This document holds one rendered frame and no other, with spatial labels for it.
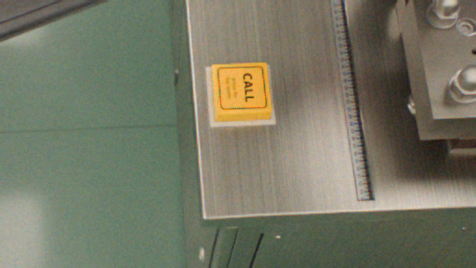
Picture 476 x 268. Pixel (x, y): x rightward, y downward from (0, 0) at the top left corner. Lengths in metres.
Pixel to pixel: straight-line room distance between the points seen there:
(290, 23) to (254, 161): 0.20
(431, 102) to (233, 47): 0.28
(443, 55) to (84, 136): 1.18
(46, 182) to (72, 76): 0.25
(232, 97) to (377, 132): 0.19
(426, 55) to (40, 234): 1.16
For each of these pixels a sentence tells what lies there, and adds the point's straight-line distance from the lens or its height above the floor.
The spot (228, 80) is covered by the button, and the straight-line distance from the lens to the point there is 1.29.
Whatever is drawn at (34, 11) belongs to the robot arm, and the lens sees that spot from 1.01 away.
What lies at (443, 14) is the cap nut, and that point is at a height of 1.05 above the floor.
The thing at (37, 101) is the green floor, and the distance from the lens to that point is 2.30.
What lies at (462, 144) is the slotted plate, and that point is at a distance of 1.32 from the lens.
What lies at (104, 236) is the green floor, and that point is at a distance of 2.18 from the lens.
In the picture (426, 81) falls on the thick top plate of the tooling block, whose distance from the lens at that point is 1.22.
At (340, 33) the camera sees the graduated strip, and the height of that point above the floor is 0.90.
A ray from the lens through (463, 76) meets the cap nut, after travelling 1.19.
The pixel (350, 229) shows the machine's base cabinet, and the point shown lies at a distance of 1.35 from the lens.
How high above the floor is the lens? 2.08
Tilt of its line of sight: 66 degrees down
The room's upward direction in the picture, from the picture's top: 10 degrees clockwise
